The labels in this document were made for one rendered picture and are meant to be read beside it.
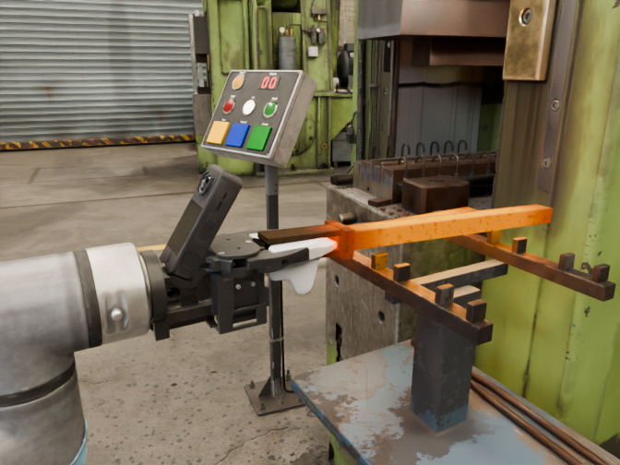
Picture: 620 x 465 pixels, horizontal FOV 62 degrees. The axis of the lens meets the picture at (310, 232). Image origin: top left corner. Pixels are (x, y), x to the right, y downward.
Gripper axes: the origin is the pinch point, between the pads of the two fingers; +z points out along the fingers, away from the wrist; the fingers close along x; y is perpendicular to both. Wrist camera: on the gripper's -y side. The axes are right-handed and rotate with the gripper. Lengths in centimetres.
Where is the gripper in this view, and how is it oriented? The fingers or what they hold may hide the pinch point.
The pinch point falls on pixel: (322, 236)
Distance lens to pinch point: 58.4
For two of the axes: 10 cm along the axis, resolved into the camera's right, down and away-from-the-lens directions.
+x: 4.9, 2.8, -8.3
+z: 8.7, -1.4, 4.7
